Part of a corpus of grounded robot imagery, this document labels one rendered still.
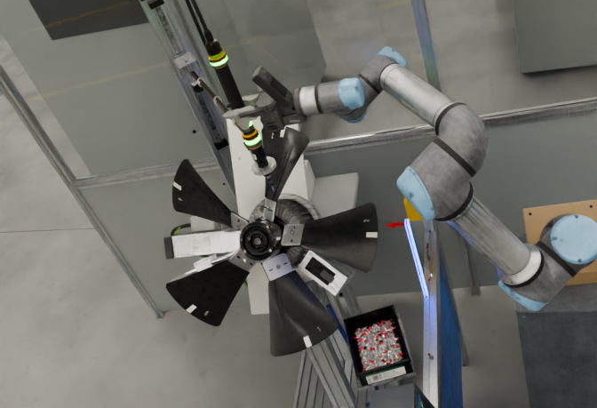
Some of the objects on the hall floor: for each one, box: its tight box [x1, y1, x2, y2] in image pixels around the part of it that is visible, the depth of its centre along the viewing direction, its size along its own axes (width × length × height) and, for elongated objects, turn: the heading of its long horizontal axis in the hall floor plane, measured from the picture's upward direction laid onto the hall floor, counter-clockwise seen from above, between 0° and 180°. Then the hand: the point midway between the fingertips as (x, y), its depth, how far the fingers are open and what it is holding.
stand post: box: [306, 337, 355, 408], centre depth 253 cm, size 4×9×91 cm, turn 101°
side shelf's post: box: [342, 282, 362, 316], centre depth 288 cm, size 4×4×83 cm
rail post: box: [439, 234, 469, 366], centre depth 259 cm, size 4×4×78 cm
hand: (228, 108), depth 170 cm, fingers closed on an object, 4 cm apart
